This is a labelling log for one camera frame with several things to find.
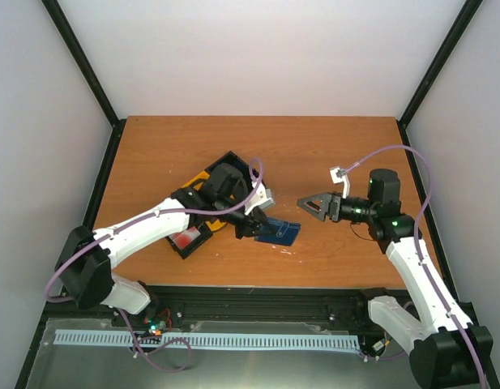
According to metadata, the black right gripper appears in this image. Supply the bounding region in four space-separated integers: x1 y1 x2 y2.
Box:
297 191 376 223

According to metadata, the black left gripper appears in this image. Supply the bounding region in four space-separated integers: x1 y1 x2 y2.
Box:
215 195 276 239

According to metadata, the blue card holder wallet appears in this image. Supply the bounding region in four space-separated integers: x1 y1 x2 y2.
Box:
254 217 301 246

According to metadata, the black bin with blue cards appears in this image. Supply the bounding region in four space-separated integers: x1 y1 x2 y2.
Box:
201 151 261 201

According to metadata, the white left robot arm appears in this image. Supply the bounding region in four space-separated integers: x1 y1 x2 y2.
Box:
54 163 274 327

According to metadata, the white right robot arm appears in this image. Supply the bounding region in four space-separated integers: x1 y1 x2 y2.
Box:
297 167 493 388

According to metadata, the black bin with red cards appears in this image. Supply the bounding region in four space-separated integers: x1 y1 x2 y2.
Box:
165 225 213 259

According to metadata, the red card stack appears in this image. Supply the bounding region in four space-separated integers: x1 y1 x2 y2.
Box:
169 227 201 250

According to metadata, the yellow bin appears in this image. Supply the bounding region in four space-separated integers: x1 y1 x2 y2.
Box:
183 171 228 233

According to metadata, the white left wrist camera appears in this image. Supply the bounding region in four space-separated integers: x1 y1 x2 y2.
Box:
245 183 276 216

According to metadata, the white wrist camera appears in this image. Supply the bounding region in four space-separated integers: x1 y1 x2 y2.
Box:
245 183 276 216
329 166 351 199

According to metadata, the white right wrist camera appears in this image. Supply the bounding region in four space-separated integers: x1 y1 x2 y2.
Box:
329 166 351 199

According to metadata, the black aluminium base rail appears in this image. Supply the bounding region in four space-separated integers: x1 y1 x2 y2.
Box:
42 285 476 337

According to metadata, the light blue cable duct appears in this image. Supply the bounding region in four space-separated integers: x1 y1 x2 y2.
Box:
53 329 360 353

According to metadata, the metal base plate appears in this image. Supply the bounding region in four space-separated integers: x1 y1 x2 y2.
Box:
25 319 417 388

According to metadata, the black frame post right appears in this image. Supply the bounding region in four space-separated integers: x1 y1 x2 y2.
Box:
398 0 483 130

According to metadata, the black frame post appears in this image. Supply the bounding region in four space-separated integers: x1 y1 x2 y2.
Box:
398 0 483 130
41 0 127 129

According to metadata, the black frame post left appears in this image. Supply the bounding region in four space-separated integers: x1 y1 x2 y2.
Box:
41 0 127 129

